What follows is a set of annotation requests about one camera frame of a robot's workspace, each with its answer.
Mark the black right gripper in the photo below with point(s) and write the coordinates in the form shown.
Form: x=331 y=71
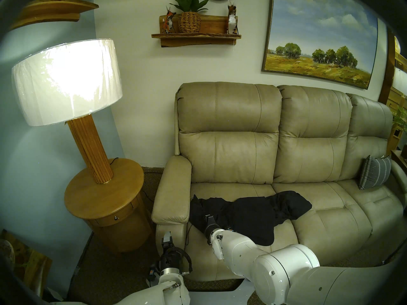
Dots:
x=210 y=233

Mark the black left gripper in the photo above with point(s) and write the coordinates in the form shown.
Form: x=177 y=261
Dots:
x=170 y=258

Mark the black jacket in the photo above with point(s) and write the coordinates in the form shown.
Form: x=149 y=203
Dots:
x=254 y=212

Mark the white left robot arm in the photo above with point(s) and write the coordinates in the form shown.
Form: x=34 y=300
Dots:
x=168 y=291

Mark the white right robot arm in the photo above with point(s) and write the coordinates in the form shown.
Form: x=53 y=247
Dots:
x=279 y=269

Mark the beige leather sofa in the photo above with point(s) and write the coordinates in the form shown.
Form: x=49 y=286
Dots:
x=229 y=155

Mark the round wooden side table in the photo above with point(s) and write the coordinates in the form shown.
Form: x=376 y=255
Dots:
x=101 y=196

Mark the framed picture on floor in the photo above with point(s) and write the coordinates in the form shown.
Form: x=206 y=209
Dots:
x=35 y=263

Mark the white round ornament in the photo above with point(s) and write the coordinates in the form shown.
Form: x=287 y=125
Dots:
x=6 y=253

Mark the grey striped throw pillow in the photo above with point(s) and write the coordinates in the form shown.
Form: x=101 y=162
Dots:
x=375 y=172

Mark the black tripod stand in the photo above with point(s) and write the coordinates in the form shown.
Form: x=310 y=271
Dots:
x=386 y=261

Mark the white shade wooden table lamp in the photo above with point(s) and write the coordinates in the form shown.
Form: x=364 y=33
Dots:
x=66 y=82

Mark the live edge wooden shelf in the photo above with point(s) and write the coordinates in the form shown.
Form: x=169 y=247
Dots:
x=211 y=26

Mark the green plant in wicker pot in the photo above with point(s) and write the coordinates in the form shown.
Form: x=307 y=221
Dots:
x=189 y=21

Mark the white cat figurine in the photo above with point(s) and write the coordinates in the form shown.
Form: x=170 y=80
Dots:
x=232 y=21

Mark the small dark wooden table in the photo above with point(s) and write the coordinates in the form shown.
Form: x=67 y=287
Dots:
x=401 y=159

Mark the orange fox figurine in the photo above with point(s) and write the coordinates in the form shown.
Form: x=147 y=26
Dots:
x=168 y=21

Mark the leafy green houseplant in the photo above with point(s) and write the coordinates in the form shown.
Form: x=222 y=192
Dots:
x=401 y=118

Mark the framed landscape painting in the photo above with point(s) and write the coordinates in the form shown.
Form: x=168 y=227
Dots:
x=318 y=28

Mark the light wooden cabinet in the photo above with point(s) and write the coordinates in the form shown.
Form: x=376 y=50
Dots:
x=399 y=98

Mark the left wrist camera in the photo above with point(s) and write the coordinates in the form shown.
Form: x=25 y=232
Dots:
x=153 y=272

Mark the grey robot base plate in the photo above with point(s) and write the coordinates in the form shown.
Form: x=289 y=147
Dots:
x=219 y=296

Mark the dark wooden frame post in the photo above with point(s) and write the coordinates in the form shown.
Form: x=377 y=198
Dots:
x=387 y=69

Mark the curved wooden wall shelf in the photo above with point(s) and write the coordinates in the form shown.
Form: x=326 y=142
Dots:
x=54 y=9

